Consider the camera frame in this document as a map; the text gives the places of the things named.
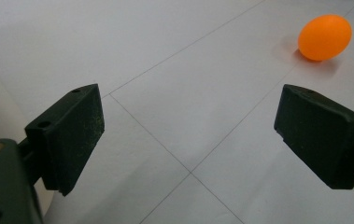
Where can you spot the orange ping-pong ball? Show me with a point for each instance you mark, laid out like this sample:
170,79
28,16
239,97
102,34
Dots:
324,37

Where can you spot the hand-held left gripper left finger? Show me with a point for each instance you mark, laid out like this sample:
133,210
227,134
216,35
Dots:
72,137

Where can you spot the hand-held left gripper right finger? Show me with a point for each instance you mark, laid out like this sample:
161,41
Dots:
324,140

